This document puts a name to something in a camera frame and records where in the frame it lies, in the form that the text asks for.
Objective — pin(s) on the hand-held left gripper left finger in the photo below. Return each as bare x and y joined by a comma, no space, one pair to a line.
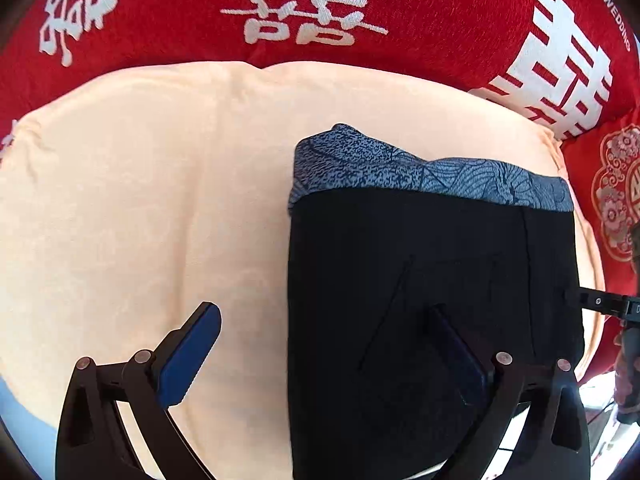
187,355

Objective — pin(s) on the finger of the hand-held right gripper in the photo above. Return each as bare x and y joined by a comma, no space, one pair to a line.
597,301

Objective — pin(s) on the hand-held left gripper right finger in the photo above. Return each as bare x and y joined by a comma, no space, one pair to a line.
462,360

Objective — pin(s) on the black pants with blue waistband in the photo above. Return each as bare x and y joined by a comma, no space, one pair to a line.
400,240

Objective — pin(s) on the red patterned cushion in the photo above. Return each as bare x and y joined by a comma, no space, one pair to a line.
620,200

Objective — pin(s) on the cream blanket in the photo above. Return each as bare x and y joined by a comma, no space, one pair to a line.
140,200

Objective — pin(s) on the light blue sheet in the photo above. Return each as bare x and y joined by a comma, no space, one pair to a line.
25,410

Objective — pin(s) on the red printed blanket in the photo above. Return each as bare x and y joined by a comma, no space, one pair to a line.
450,25

